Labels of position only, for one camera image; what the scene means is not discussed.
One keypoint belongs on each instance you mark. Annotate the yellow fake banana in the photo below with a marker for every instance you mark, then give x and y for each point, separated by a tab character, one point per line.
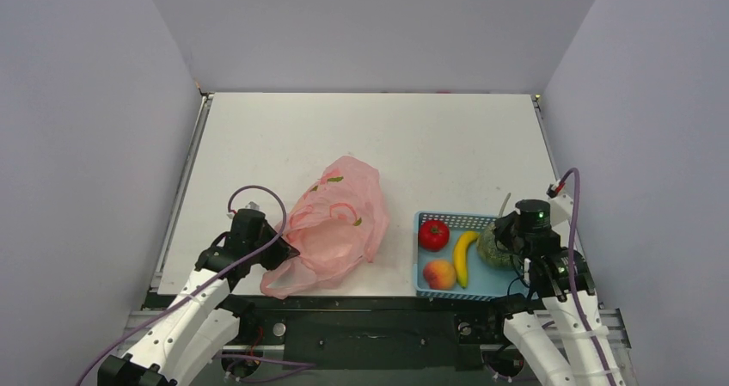
460	256

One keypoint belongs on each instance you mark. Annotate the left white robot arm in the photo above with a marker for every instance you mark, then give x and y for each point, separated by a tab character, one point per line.
205	316

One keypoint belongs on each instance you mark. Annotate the orange fake fruit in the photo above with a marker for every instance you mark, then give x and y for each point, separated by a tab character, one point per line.
439	275

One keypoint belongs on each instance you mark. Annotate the blue plastic basket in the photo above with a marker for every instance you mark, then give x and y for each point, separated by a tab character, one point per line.
485	282

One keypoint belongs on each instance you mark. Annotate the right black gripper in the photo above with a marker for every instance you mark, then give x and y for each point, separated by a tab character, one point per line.
504	233

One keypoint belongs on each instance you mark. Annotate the green fake melon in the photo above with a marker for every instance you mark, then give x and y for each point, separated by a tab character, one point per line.
489	251

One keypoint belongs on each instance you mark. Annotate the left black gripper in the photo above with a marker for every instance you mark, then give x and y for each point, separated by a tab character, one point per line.
283	250

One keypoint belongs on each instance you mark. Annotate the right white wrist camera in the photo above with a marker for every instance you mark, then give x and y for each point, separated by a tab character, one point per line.
561	204

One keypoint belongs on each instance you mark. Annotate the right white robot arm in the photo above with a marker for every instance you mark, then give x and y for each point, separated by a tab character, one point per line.
557	327

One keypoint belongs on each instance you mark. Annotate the red fake fruit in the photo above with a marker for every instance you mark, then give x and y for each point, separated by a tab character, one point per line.
433	235

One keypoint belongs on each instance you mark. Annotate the pink plastic bag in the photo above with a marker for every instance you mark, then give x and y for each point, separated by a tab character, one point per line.
338	223

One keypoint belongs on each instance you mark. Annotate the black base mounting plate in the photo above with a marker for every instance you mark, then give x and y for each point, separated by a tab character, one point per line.
378	333

